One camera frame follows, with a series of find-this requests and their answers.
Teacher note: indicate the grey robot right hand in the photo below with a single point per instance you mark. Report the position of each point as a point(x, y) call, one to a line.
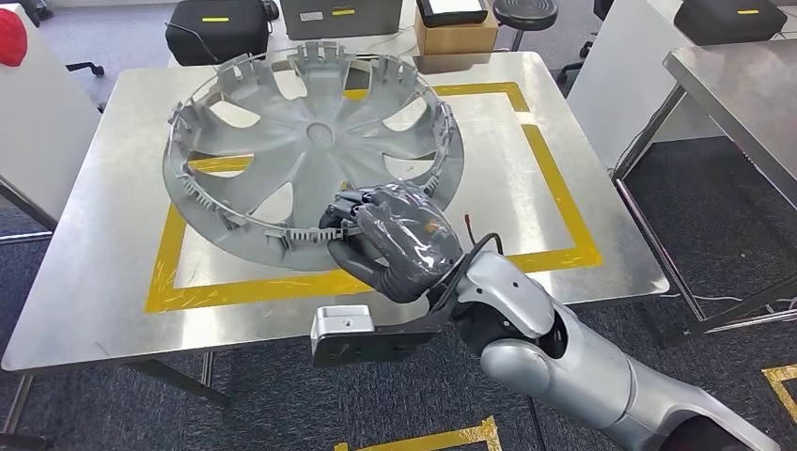
point(405, 243)

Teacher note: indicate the grey plastic wheel hubcap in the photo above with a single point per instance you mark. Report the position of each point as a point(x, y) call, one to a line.
point(311, 162)

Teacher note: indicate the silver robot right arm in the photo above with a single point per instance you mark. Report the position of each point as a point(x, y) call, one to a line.
point(560, 361)

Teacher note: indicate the yellow floor tape square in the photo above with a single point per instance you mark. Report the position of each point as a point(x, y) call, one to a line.
point(436, 439)

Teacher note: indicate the brown cardboard box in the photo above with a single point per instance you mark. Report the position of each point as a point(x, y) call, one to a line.
point(457, 38)

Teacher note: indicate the grey equipment box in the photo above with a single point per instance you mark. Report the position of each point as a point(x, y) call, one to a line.
point(342, 18)

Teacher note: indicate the small yellow tape square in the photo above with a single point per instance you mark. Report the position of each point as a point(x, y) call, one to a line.
point(162, 267)

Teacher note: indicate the black round stool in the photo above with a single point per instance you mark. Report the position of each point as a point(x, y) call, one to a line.
point(526, 12)

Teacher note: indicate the white cabinet panel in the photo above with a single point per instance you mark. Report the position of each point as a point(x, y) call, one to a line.
point(622, 93)

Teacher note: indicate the black office chair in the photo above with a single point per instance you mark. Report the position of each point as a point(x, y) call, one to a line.
point(582, 46)

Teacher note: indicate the black case yellow label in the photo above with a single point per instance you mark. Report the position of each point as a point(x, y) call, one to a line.
point(215, 31)
point(728, 18)

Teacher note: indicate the black chair base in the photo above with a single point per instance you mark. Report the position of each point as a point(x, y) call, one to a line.
point(87, 67)

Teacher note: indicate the white desk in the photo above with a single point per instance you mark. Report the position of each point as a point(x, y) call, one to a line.
point(43, 124)

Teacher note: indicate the yellow floor tape outline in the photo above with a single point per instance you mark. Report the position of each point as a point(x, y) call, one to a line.
point(781, 373)

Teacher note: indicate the red object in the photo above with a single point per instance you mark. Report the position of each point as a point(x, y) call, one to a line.
point(11, 37)

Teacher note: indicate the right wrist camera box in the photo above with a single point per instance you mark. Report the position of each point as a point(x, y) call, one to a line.
point(348, 330)

